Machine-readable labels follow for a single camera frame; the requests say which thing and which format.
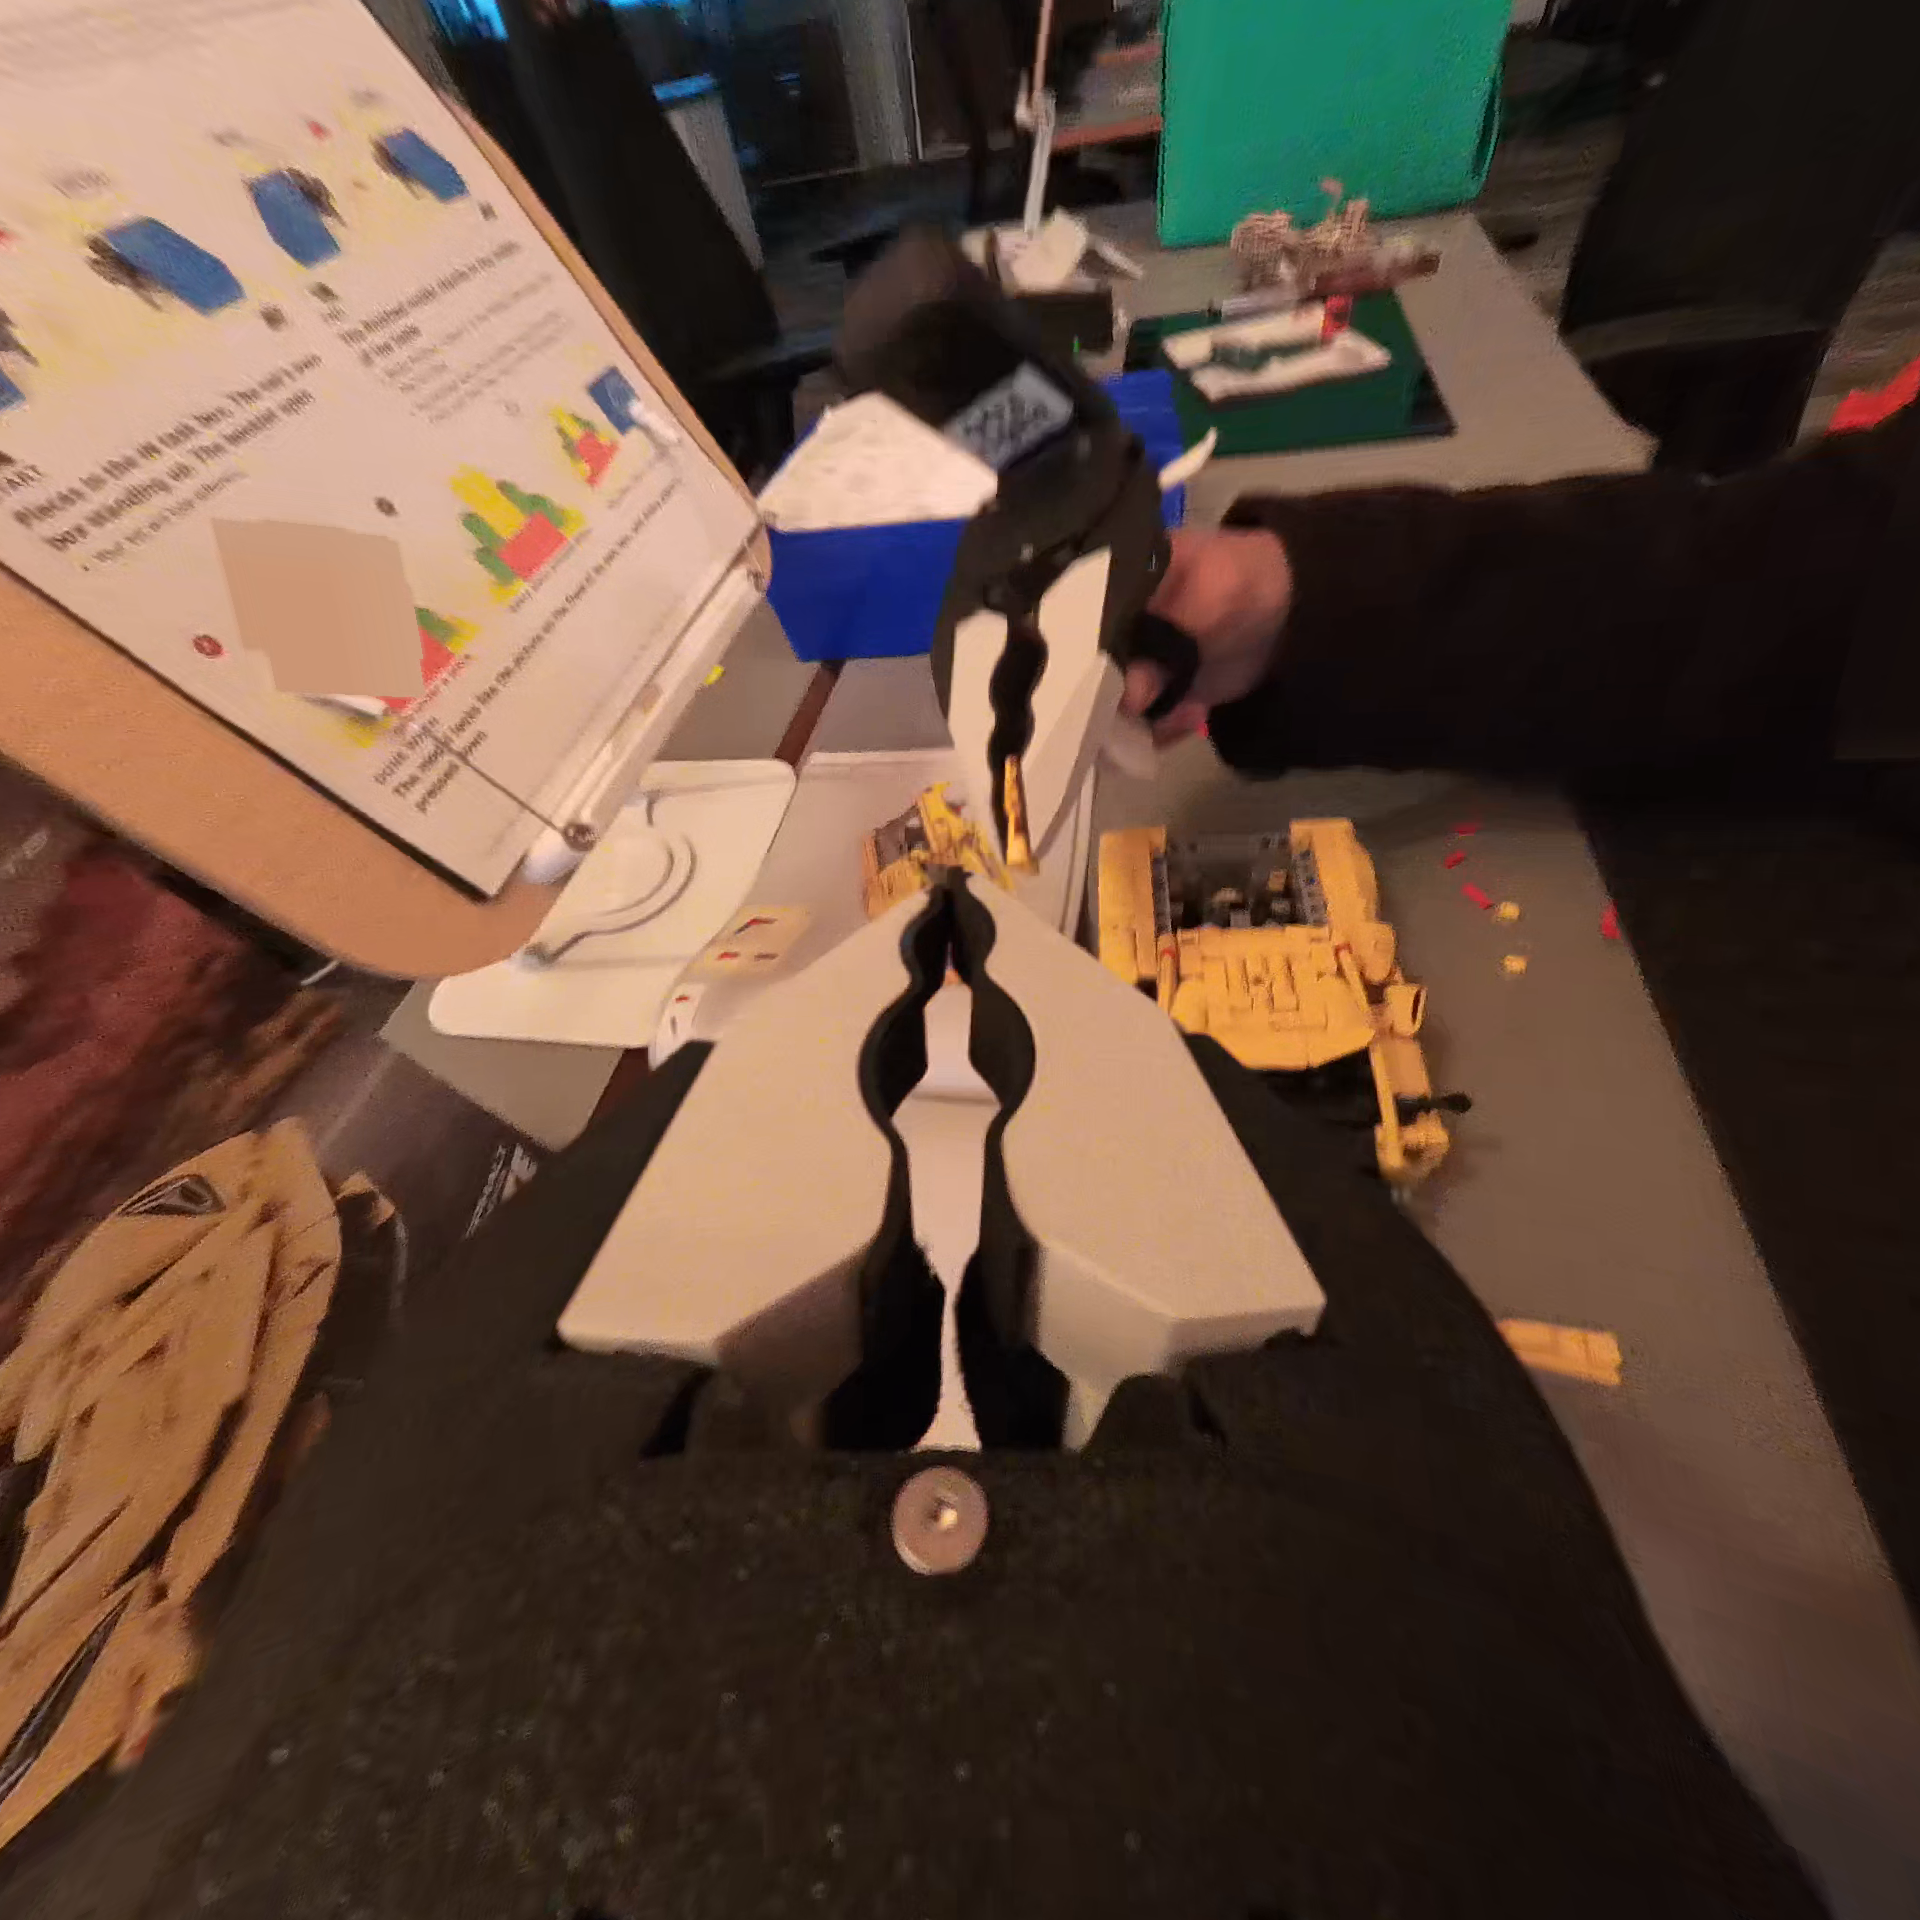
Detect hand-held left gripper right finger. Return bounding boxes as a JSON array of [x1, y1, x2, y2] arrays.
[[961, 874, 1329, 1447]]

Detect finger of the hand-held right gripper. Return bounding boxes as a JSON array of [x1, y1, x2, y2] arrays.
[[1025, 549, 1124, 893], [945, 608, 1010, 850]]

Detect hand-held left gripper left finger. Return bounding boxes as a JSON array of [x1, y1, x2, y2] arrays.
[[556, 879, 950, 1450]]

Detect yellow toy brick car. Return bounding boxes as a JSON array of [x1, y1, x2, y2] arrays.
[[1095, 818, 1473, 1190]]

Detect person's right forearm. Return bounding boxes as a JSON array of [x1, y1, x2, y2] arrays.
[[1198, 435, 1920, 815]]

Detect grey desk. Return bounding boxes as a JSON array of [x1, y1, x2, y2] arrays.
[[377, 602, 1920, 1879]]

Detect person's right hand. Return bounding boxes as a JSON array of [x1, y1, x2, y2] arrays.
[[1118, 525, 1296, 745]]

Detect blue plastic bin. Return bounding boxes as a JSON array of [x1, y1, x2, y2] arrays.
[[760, 365, 1189, 668]]

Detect white crumpled paper bags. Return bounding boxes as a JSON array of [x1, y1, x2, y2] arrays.
[[756, 392, 1217, 530]]

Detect open instruction booklet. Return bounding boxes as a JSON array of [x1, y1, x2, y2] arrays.
[[654, 750, 1097, 1052]]

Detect teal storage box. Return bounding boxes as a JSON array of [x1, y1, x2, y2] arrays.
[[1127, 283, 1456, 462]]

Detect green plastic bin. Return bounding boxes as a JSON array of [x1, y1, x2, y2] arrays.
[[1155, 0, 1515, 251]]

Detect toy car set cardboard box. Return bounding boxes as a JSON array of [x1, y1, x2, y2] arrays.
[[0, 750, 547, 1850]]

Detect black office chair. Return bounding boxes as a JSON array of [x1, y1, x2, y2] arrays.
[[1562, 0, 1920, 468]]

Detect printed instruction sheet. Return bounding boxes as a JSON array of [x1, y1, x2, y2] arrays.
[[0, 0, 756, 902]]

